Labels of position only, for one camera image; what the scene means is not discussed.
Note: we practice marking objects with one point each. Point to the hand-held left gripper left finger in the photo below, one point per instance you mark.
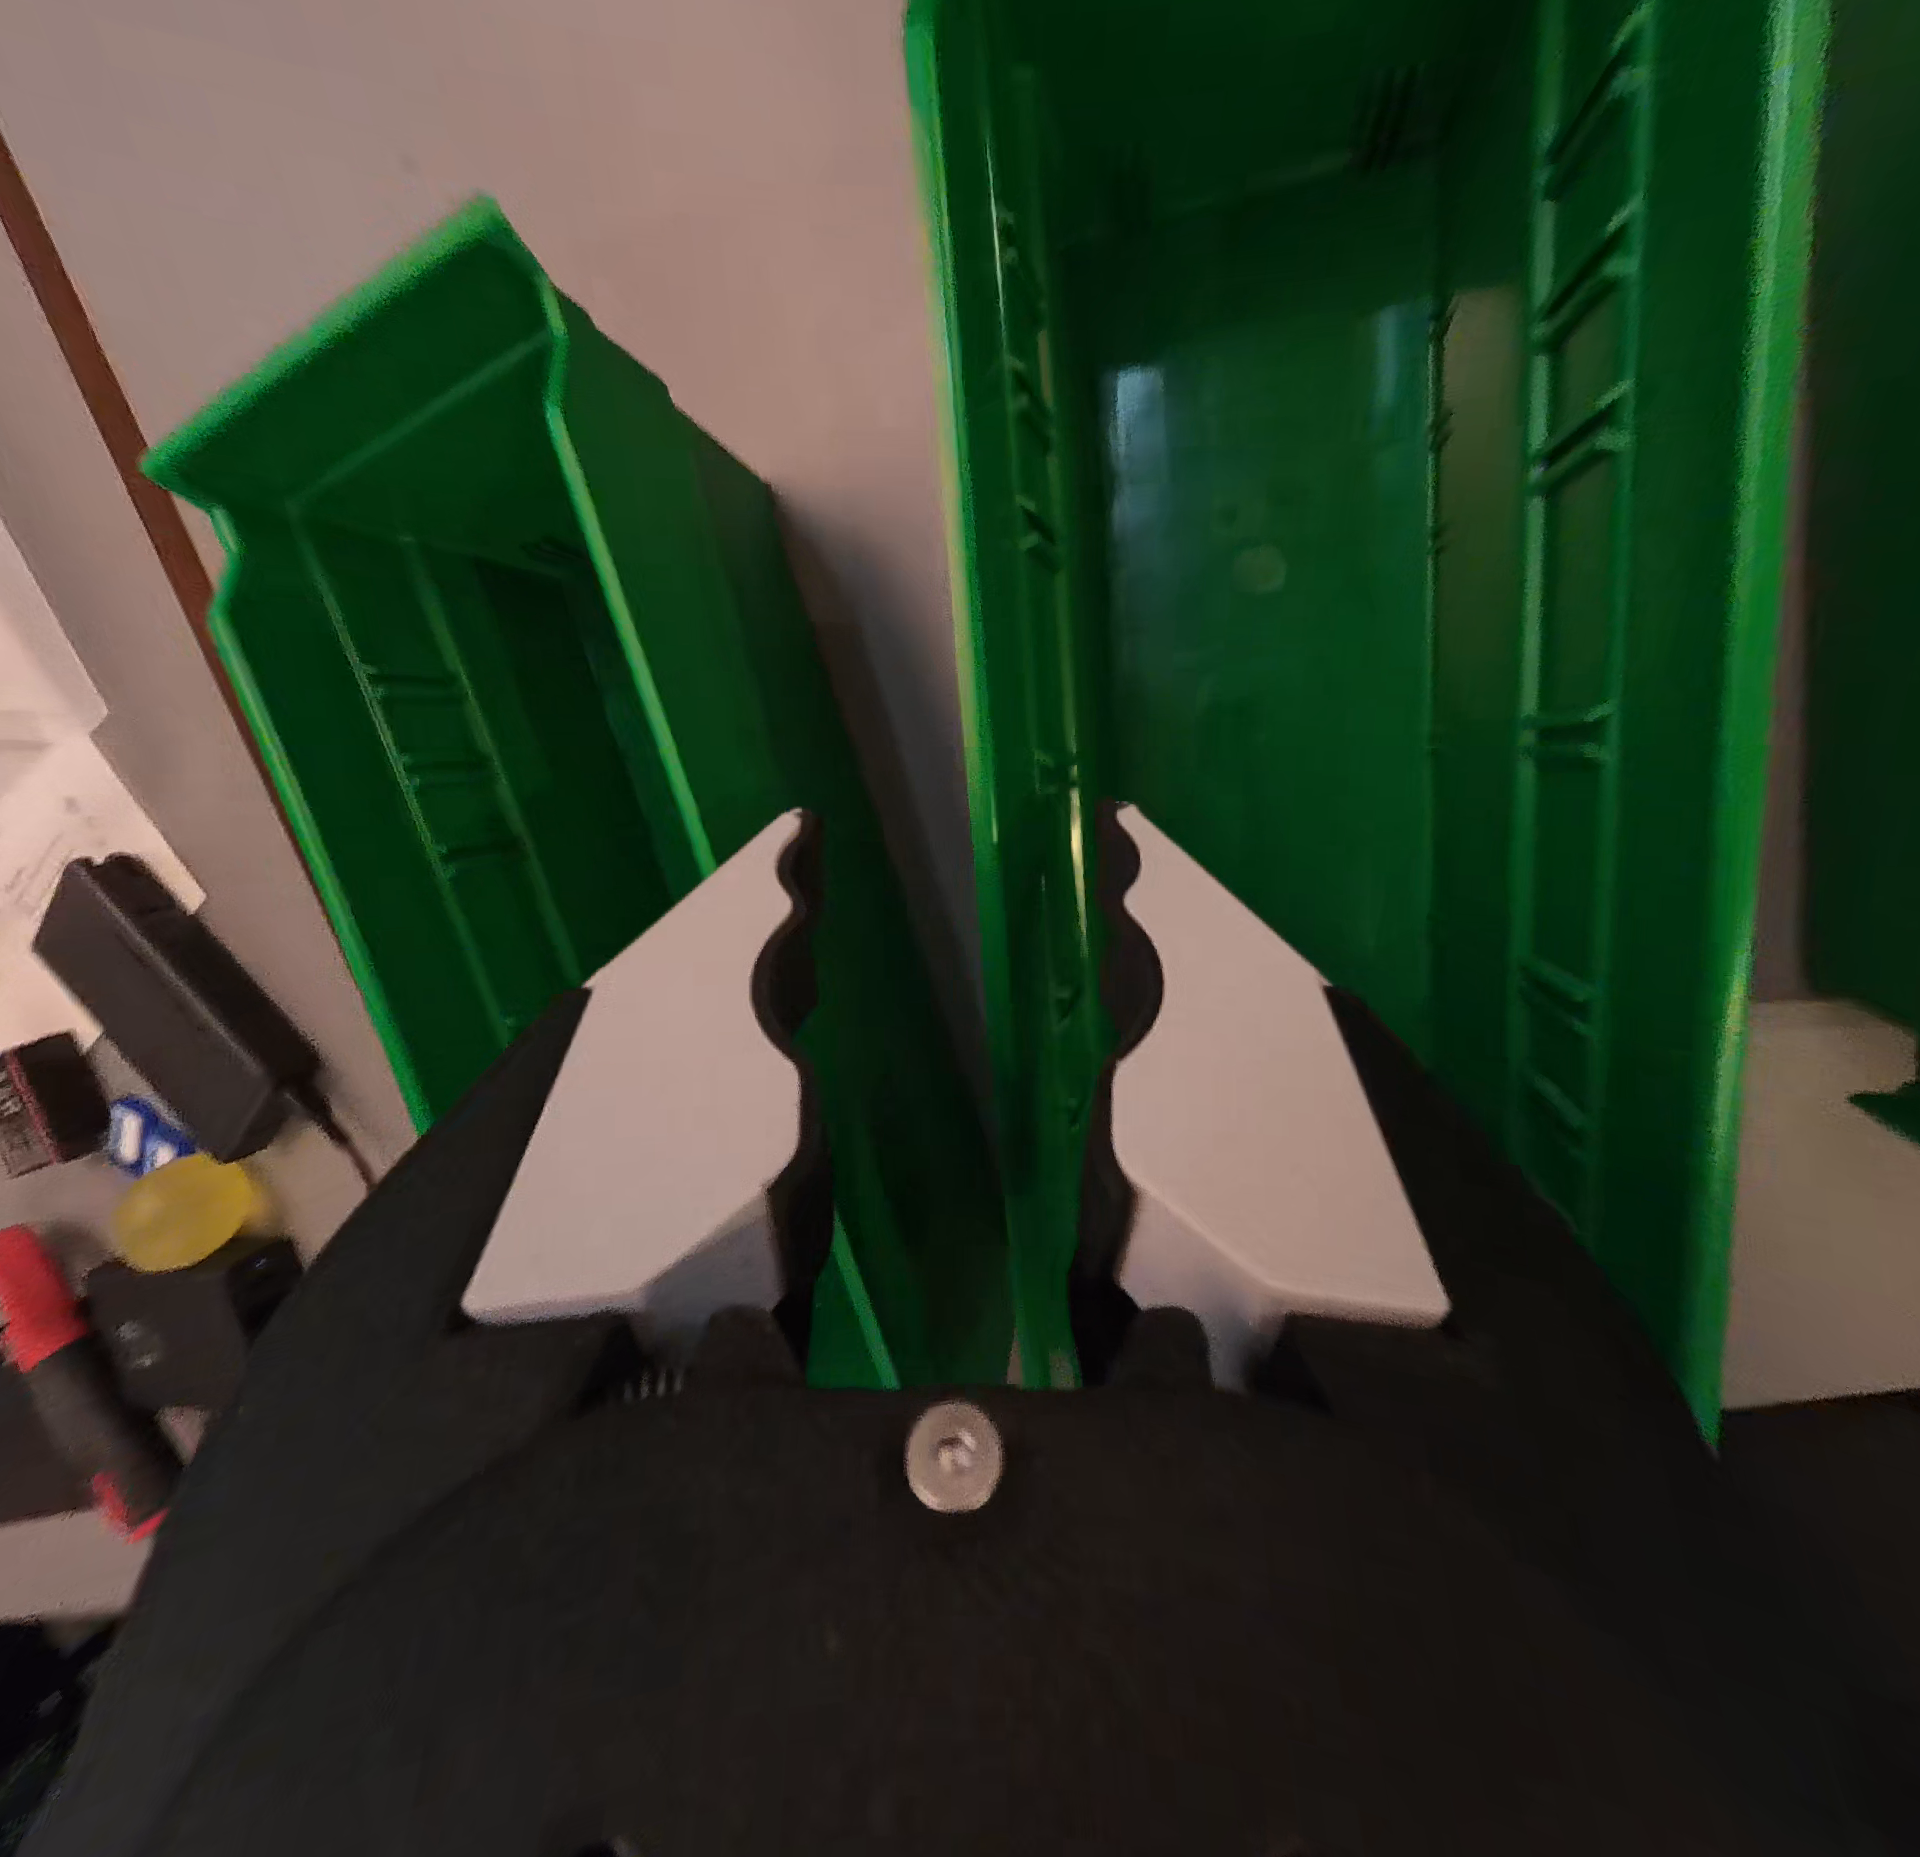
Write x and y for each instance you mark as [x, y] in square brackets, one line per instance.
[646, 1137]

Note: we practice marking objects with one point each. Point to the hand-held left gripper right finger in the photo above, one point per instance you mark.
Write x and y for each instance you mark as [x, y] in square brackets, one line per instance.
[1275, 1149]

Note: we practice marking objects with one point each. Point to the green plastic bin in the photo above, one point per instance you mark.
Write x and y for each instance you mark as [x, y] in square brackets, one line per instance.
[1869, 537]
[1318, 610]
[448, 388]

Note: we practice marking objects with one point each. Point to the yellow translucent ball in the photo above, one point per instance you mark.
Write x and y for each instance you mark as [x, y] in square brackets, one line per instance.
[187, 1214]

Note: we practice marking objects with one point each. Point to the blue white packet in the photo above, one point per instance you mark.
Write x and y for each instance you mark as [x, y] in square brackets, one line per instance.
[146, 1135]

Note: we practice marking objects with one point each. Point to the black power adapter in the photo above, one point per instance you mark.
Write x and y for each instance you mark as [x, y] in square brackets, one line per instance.
[166, 988]

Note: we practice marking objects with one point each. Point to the black pouch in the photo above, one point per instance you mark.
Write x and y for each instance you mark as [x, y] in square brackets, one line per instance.
[179, 1330]

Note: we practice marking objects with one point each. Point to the small black box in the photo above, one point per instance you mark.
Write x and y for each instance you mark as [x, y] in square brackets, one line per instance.
[54, 1108]

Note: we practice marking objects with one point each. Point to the white paper sheets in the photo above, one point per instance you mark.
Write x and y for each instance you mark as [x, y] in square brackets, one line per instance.
[61, 778]

